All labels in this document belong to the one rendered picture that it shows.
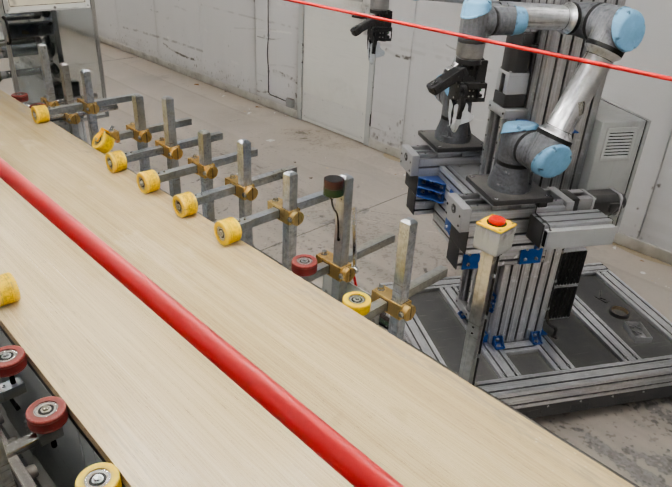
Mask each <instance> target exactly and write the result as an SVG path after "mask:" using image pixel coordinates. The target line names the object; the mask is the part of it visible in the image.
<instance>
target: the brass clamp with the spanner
mask: <svg viewBox="0 0 672 487"><path fill-rule="evenodd" d="M321 253H322V252H321ZM321 253H319V254H316V259H317V261H318V264H319V263H321V262H325V263H326V264H328V265H329V273H328V274H327V275H329V276H330V277H332V278H334V279H335V280H337V281H339V282H341V281H345V282H350V281H351V280H352V279H353V278H354V276H355V269H354V268H352V267H351V263H349V262H348V264H346V265H344V266H342V267H340V266H338V265H336V264H334V263H333V253H331V252H330V251H328V250H327V253H328V254H327V255H322V254H321Z"/></svg>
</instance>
